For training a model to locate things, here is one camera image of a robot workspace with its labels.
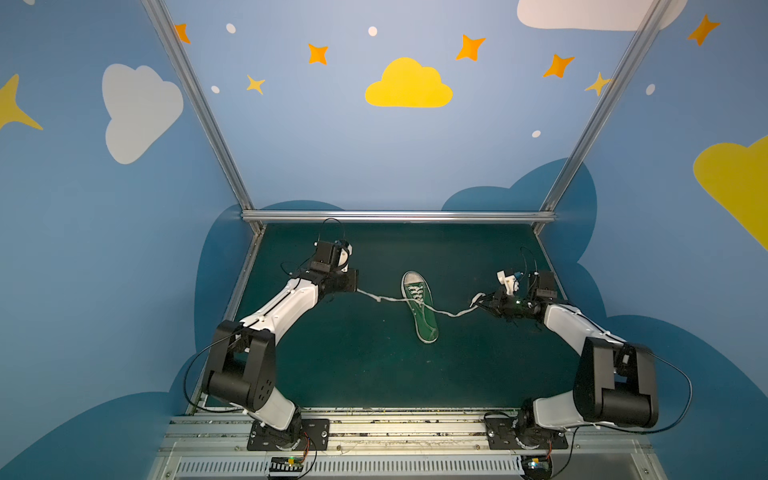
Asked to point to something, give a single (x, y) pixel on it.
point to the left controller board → (286, 464)
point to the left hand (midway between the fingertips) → (354, 276)
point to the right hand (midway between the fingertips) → (478, 299)
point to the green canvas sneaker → (425, 318)
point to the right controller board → (536, 467)
